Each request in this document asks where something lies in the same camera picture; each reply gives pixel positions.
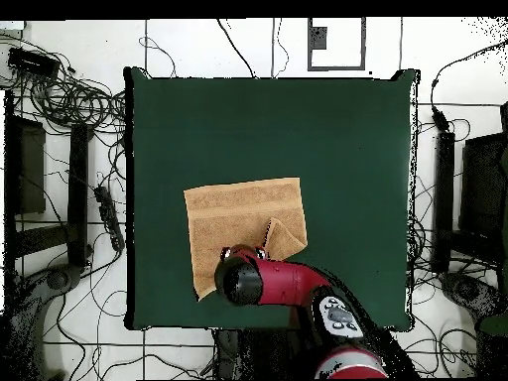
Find dark green table cloth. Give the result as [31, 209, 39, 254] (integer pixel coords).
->
[123, 65, 421, 332]

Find grey square frame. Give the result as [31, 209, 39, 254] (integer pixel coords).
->
[307, 17, 367, 71]

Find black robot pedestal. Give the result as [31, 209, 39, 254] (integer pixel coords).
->
[211, 327, 318, 380]

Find orange terry towel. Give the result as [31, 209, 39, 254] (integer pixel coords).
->
[183, 177, 310, 302]

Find black frame stand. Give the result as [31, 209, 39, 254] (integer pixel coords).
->
[430, 100, 508, 275]
[3, 89, 94, 271]

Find grey stand base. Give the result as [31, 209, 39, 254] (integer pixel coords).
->
[7, 263, 82, 380]
[438, 271, 507, 320]

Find black power strip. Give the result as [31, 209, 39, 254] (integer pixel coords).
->
[93, 185, 126, 253]

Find tangled black cables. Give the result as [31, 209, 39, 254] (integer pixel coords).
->
[0, 35, 127, 134]

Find thin black cable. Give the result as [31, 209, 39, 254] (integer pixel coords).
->
[270, 17, 290, 79]
[215, 17, 258, 79]

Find black rectangular box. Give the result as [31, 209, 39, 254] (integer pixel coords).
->
[6, 47, 62, 79]

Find black plug with cable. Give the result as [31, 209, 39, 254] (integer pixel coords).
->
[430, 39, 508, 133]

